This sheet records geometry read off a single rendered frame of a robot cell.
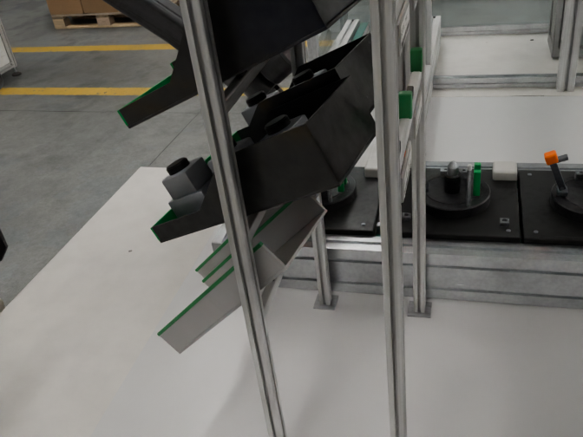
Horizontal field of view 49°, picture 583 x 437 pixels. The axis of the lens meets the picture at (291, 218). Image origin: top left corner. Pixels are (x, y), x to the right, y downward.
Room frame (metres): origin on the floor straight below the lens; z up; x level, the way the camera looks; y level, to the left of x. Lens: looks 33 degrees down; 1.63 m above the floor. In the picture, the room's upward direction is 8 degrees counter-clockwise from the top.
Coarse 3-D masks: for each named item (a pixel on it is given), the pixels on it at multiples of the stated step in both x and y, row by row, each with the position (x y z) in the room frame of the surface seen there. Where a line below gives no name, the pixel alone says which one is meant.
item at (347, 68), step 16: (352, 48) 0.84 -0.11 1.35; (368, 48) 0.80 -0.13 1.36; (304, 64) 0.87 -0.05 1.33; (320, 64) 0.86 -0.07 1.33; (336, 64) 0.85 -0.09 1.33; (352, 64) 0.75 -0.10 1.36; (368, 64) 0.78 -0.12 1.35; (320, 80) 0.72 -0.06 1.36; (336, 80) 0.71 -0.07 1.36; (368, 80) 0.76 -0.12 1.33; (272, 96) 0.76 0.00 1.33; (288, 96) 0.75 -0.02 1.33; (368, 96) 0.74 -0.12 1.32; (256, 112) 0.77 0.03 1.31; (256, 128) 0.77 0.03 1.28; (208, 160) 0.85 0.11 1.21
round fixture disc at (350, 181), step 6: (348, 180) 1.11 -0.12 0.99; (354, 180) 1.11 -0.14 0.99; (348, 186) 1.09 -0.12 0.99; (354, 186) 1.08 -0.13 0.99; (324, 192) 1.08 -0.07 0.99; (336, 192) 1.07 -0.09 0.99; (342, 192) 1.07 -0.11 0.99; (348, 192) 1.06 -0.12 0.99; (354, 192) 1.07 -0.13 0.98; (324, 198) 1.06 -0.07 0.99; (336, 198) 1.05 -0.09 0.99; (342, 198) 1.05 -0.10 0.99; (348, 198) 1.05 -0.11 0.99; (354, 198) 1.07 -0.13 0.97; (324, 204) 1.04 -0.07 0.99; (330, 204) 1.04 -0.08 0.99; (336, 204) 1.04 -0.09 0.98; (342, 204) 1.04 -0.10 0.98; (348, 204) 1.05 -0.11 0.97; (330, 210) 1.04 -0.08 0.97; (336, 210) 1.04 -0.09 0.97
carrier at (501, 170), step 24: (432, 168) 1.15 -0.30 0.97; (456, 168) 1.02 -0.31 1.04; (480, 168) 1.02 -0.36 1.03; (504, 168) 1.08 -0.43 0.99; (408, 192) 1.07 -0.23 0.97; (432, 192) 1.02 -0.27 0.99; (456, 192) 1.01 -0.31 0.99; (480, 192) 1.00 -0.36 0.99; (504, 192) 1.02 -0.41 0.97; (432, 216) 0.97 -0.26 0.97; (456, 216) 0.95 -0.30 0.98; (480, 216) 0.95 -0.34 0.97; (504, 216) 0.94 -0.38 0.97; (480, 240) 0.89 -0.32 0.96; (504, 240) 0.88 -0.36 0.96
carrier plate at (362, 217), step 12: (360, 168) 1.19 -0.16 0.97; (360, 180) 1.14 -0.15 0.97; (372, 180) 1.13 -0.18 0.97; (360, 192) 1.09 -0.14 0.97; (372, 192) 1.08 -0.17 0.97; (360, 204) 1.05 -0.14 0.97; (372, 204) 1.04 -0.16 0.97; (324, 216) 1.02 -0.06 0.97; (336, 216) 1.02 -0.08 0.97; (348, 216) 1.01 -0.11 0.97; (360, 216) 1.01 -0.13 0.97; (372, 216) 1.00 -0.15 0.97; (324, 228) 0.98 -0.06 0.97; (336, 228) 0.98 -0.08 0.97; (348, 228) 0.97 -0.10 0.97; (360, 228) 0.97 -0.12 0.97; (372, 228) 0.96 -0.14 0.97
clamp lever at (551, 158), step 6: (546, 156) 0.97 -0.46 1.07; (552, 156) 0.96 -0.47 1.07; (558, 156) 0.97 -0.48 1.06; (564, 156) 0.96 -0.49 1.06; (546, 162) 0.97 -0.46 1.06; (552, 162) 0.96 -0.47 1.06; (558, 162) 0.96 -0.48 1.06; (552, 168) 0.96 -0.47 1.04; (558, 168) 0.96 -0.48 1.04; (558, 174) 0.96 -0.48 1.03; (558, 180) 0.96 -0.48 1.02; (558, 186) 0.96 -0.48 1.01; (564, 186) 0.96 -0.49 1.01
